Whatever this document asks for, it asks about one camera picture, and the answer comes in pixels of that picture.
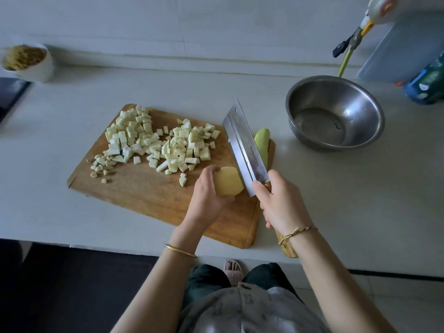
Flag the person's left hand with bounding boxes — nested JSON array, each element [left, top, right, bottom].
[[179, 164, 240, 236]]

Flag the person's right hand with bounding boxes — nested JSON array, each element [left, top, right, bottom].
[[253, 169, 315, 236]]

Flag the peeled yellow potato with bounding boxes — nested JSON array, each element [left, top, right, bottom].
[[213, 166, 245, 197]]

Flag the pile of white diced vegetable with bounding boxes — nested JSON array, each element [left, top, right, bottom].
[[156, 117, 222, 189]]

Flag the peeled green cucumber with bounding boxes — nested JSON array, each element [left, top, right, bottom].
[[253, 127, 271, 169]]

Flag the cleaver with wooden handle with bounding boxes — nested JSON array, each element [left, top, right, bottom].
[[222, 100, 299, 259]]

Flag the pile of garlic cloves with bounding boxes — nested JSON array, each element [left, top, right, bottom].
[[85, 153, 119, 185]]

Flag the person's right forearm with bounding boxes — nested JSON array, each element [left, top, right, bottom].
[[281, 228, 396, 333]]

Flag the person's left forearm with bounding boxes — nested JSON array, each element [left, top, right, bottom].
[[111, 228, 202, 333]]

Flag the person's right foot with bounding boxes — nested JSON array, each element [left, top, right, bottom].
[[223, 258, 245, 285]]

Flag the gold bangle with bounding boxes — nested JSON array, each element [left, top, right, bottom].
[[164, 243, 198, 259]]

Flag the wooden cutting board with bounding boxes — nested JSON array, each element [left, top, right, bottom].
[[67, 103, 276, 250]]

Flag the dark green trousers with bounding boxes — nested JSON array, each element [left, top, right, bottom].
[[180, 262, 302, 309]]

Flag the white patterned garment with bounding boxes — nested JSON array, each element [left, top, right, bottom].
[[177, 282, 330, 333]]

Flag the deep stainless steel bowl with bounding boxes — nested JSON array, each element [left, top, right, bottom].
[[285, 74, 386, 152]]

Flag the dark green bottle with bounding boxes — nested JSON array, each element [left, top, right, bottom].
[[404, 52, 444, 105]]

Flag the light blue plastic board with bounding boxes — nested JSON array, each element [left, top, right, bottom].
[[357, 13, 444, 84]]

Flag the black gas stove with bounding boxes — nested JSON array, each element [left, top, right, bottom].
[[0, 77, 32, 125]]

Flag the white bowl of noodles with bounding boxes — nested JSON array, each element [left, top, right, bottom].
[[0, 43, 56, 84]]

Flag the braided cord bracelet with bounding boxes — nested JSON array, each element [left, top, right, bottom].
[[277, 225, 319, 247]]

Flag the wall tap with hose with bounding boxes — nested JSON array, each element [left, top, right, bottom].
[[332, 27, 364, 58]]

